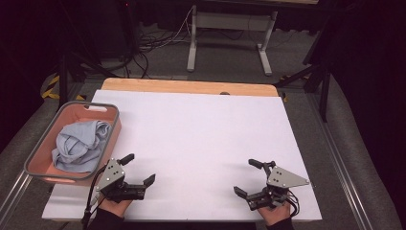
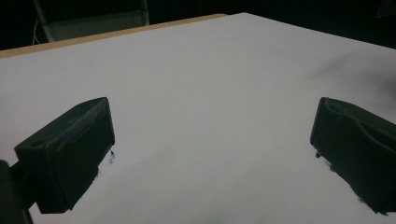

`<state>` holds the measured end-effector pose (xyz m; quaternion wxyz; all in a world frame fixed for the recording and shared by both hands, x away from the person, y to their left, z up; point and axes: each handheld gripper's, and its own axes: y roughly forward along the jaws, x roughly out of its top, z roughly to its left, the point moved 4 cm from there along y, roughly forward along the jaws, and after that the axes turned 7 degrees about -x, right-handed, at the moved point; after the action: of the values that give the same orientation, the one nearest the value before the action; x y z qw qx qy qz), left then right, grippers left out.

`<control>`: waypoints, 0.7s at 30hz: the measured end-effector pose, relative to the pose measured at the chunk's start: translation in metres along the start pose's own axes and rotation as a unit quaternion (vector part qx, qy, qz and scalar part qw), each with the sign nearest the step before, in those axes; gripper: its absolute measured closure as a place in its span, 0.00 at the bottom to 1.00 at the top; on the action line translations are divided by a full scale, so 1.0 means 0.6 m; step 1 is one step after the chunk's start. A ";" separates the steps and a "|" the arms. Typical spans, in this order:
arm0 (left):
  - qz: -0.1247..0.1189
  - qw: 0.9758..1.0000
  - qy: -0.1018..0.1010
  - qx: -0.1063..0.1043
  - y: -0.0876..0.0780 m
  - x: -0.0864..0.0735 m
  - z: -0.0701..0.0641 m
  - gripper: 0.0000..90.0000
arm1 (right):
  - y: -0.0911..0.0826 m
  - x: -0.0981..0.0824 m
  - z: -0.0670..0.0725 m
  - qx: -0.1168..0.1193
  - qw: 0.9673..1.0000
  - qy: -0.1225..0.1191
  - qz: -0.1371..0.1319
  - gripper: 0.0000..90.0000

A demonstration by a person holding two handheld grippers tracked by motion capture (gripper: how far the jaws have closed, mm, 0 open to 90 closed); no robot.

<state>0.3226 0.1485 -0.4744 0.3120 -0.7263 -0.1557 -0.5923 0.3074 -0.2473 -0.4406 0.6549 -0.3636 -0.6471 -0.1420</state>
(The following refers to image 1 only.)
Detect person's right hand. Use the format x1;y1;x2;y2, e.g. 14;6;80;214
257;204;292;226

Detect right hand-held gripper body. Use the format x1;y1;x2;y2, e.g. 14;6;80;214
246;160;311;212

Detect aluminium rail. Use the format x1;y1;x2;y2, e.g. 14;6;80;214
0;171;34;222
309;94;375;230

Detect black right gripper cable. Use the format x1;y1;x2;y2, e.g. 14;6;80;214
284;189;302;219

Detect white board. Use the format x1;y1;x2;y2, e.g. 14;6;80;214
41;89;324;222

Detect dark curtain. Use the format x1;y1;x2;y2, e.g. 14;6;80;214
329;0;406;226
0;0;66;152

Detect black floor cable bundle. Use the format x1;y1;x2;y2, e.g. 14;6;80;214
121;6;196;80

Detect person's left hand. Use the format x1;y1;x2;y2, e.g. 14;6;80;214
97;196;133;219

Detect white metal table frame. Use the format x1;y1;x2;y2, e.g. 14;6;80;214
186;4;279;77

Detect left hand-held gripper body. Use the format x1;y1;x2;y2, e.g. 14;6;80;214
94;157;147;204

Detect pink basket with grey rim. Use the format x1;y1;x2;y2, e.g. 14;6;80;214
23;101;123;187

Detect light blue cloth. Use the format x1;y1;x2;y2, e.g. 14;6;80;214
51;119;113;173

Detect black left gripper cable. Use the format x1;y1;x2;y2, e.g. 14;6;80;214
80;164;109;229

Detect black metal stand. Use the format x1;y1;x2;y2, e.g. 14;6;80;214
275;47;332;124
57;47;113;109

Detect yellow black hazard tape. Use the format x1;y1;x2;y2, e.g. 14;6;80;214
40;74;87;102

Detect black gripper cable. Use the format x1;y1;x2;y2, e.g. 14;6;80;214
80;164;109;229
284;189;302;219

